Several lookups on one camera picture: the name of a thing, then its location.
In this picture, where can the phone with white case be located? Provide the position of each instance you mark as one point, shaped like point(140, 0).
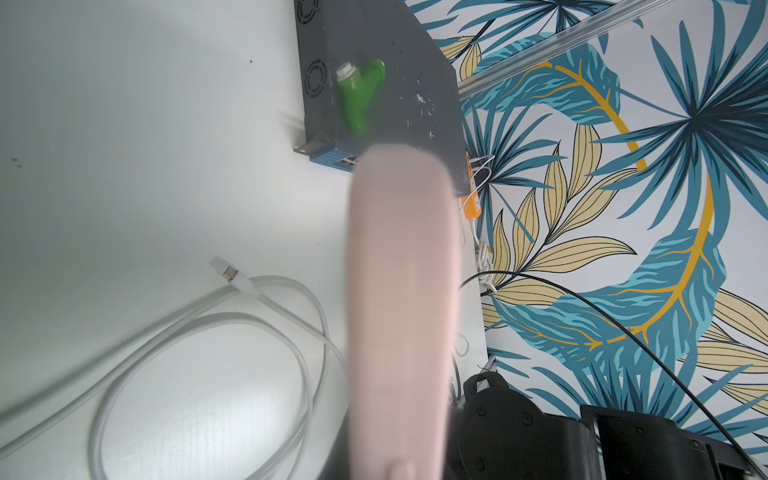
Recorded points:
point(403, 265)

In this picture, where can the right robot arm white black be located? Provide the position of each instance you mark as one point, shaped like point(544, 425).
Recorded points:
point(499, 433)

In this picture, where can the orange power strip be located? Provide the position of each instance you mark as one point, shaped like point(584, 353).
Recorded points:
point(471, 207)

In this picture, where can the green plastic tool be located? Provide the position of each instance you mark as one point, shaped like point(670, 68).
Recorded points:
point(358, 87)

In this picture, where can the grey network switch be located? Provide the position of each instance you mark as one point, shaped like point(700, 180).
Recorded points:
point(417, 105)

